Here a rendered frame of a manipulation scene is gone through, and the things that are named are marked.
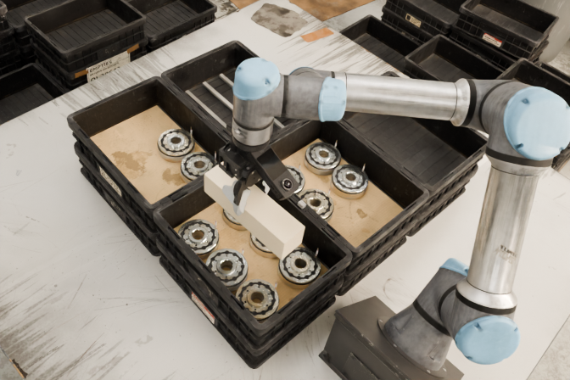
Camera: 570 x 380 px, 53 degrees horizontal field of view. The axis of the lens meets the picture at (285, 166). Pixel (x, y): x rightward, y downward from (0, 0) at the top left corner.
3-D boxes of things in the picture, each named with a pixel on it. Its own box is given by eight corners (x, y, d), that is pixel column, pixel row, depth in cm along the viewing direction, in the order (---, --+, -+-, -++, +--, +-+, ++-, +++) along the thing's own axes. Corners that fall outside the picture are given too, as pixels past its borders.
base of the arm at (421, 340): (443, 360, 135) (468, 329, 133) (433, 379, 121) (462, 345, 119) (392, 317, 140) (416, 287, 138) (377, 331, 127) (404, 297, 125)
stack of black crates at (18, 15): (71, 27, 302) (59, -31, 276) (105, 55, 290) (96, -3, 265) (0, 57, 281) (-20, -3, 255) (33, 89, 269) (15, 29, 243)
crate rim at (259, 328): (354, 260, 136) (355, 255, 134) (259, 338, 121) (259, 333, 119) (245, 160, 153) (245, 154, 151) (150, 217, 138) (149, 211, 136)
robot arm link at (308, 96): (339, 73, 106) (281, 69, 106) (349, 81, 96) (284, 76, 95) (335, 114, 109) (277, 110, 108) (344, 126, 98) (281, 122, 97)
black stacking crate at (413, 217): (418, 220, 158) (431, 194, 149) (346, 280, 143) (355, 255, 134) (318, 136, 175) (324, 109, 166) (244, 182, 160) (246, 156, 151)
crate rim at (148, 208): (245, 160, 153) (245, 154, 151) (150, 217, 138) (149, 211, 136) (158, 80, 170) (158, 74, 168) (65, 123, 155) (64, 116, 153)
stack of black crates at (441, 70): (483, 127, 285) (511, 75, 259) (451, 157, 269) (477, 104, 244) (419, 86, 301) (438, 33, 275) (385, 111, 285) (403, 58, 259)
